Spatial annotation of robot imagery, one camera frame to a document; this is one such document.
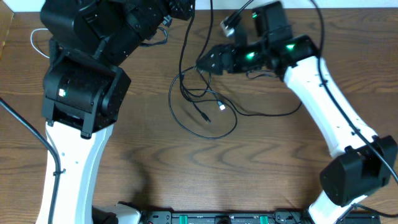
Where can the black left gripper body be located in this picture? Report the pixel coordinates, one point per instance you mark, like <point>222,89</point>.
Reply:
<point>185,7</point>

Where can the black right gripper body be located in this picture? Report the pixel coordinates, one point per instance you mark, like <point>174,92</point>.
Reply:
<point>247,57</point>

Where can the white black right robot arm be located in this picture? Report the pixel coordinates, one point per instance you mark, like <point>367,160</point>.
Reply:
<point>362,162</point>

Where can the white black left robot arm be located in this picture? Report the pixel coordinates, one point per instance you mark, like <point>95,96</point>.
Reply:
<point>84,88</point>

